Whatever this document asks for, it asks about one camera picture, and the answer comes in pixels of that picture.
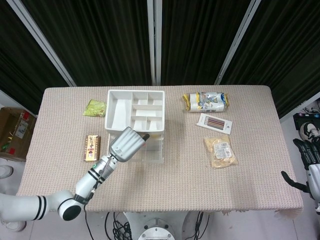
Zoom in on white roll pack, yellow ends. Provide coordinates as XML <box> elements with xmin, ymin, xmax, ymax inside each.
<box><xmin>181</xmin><ymin>91</ymin><xmax>230</xmax><ymax>114</ymax></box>

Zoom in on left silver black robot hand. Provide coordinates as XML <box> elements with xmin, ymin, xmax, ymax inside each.
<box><xmin>107</xmin><ymin>126</ymin><xmax>151</xmax><ymax>164</ymax></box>

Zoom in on grey metal frame pole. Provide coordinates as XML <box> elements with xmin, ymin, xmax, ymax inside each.
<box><xmin>5</xmin><ymin>0</ymin><xmax>76</xmax><ymax>88</ymax></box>
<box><xmin>146</xmin><ymin>0</ymin><xmax>163</xmax><ymax>86</ymax></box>
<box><xmin>214</xmin><ymin>0</ymin><xmax>262</xmax><ymax>86</ymax></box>

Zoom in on black white shoe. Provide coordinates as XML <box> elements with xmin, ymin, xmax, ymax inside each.
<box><xmin>299</xmin><ymin>121</ymin><xmax>320</xmax><ymax>142</ymax></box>

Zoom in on green snack bag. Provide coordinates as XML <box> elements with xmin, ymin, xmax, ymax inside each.
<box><xmin>82</xmin><ymin>98</ymin><xmax>108</xmax><ymax>118</ymax></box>

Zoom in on black cable bundle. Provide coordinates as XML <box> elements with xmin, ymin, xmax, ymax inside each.
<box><xmin>104</xmin><ymin>211</ymin><xmax>134</xmax><ymax>240</ymax></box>
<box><xmin>193</xmin><ymin>211</ymin><xmax>211</xmax><ymax>240</ymax></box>

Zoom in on black curtain panel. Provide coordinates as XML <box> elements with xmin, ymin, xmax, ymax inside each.
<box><xmin>21</xmin><ymin>0</ymin><xmax>154</xmax><ymax>87</ymax></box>
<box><xmin>160</xmin><ymin>0</ymin><xmax>251</xmax><ymax>86</ymax></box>
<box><xmin>0</xmin><ymin>0</ymin><xmax>71</xmax><ymax>114</ymax></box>
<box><xmin>219</xmin><ymin>0</ymin><xmax>320</xmax><ymax>119</ymax></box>

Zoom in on white plastic compartment organizer box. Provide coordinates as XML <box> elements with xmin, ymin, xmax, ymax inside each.
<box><xmin>104</xmin><ymin>89</ymin><xmax>167</xmax><ymax>141</ymax></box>

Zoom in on brown cardboard box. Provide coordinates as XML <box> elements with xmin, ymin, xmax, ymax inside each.
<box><xmin>0</xmin><ymin>107</ymin><xmax>38</xmax><ymax>161</ymax></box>

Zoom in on beige woven tablecloth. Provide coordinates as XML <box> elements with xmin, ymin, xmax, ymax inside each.
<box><xmin>14</xmin><ymin>85</ymin><xmax>305</xmax><ymax>221</ymax></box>

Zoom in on white plastic bin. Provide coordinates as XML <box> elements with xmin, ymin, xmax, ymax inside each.
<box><xmin>106</xmin><ymin>131</ymin><xmax>166</xmax><ymax>164</ymax></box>

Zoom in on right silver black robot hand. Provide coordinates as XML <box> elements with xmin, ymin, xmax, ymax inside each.
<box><xmin>280</xmin><ymin>137</ymin><xmax>320</xmax><ymax>201</ymax></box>

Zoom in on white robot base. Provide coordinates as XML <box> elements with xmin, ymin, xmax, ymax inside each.
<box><xmin>122</xmin><ymin>211</ymin><xmax>191</xmax><ymax>240</ymax></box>

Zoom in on white pencil box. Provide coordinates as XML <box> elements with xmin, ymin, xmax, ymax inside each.
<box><xmin>196</xmin><ymin>112</ymin><xmax>234</xmax><ymax>136</ymax></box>

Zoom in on black electronic device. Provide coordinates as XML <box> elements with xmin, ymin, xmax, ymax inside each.
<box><xmin>292</xmin><ymin>112</ymin><xmax>320</xmax><ymax>131</ymax></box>

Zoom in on gold chocolate bar box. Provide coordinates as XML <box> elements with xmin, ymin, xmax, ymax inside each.
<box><xmin>82</xmin><ymin>134</ymin><xmax>102</xmax><ymax>162</ymax></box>

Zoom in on clear bag of beige snacks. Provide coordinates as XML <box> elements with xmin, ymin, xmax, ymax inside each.
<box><xmin>203</xmin><ymin>134</ymin><xmax>239</xmax><ymax>169</ymax></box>

